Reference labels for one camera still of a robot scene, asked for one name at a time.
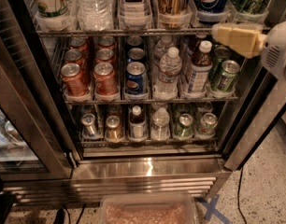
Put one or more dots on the blue can behind pepsi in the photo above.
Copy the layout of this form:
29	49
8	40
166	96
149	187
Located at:
136	55

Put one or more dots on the green can behind right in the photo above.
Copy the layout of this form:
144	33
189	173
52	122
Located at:
219	55

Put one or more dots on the green can bottom shelf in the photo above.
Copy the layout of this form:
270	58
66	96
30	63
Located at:
184	126

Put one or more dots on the blue pepsi can middle shelf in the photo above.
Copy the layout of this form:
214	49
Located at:
136	78

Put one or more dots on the gold can bottom shelf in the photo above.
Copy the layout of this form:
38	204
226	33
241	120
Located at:
113	128

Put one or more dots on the green can front right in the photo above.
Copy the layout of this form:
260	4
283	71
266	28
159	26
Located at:
225	76

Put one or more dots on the tea bottle top shelf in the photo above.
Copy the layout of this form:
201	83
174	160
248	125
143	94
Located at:
134	14

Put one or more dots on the red can back left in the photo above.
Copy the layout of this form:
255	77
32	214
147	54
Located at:
78	43

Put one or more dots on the red can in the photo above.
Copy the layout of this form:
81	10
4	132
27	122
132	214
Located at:
75	56
105	56
105	79
78	43
75	79
106	42

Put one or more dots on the blue tape cross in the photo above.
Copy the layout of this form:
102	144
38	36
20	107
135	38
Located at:
212	211

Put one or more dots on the gold brown tall can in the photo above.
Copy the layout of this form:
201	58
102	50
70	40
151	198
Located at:
173	13

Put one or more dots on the tea bottle middle shelf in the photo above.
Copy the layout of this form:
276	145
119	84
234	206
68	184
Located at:
198	68

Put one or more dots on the tea bottle shelf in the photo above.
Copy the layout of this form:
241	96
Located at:
134	14
198	68
137	122

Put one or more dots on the stainless steel fridge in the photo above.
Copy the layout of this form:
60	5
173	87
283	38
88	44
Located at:
101	167

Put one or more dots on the water bottle bottom shelf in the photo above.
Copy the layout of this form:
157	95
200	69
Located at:
160	125

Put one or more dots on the red can middle left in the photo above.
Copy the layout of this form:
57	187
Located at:
75	56

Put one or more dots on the water bottle middle shelf front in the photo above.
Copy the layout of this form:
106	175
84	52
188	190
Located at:
166	85

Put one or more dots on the water bottle middle shelf back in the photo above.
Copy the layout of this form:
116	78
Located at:
161	48

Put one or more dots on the red can front left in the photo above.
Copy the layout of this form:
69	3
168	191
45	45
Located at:
75	79

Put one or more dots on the clear water bottle top shelf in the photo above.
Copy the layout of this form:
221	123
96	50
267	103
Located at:
95	15

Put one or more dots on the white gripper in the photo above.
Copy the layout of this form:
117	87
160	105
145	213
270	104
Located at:
276	50

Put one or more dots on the blue can back row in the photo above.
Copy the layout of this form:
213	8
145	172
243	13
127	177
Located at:
134	41

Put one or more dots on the tea bottle bottom shelf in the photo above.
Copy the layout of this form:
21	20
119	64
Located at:
137	122

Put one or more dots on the glass fridge door left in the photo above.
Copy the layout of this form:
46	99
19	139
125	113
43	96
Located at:
30	101

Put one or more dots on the silver can bottom left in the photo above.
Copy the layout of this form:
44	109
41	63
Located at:
89	123

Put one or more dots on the clear plastic bin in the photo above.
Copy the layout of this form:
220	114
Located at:
149	208

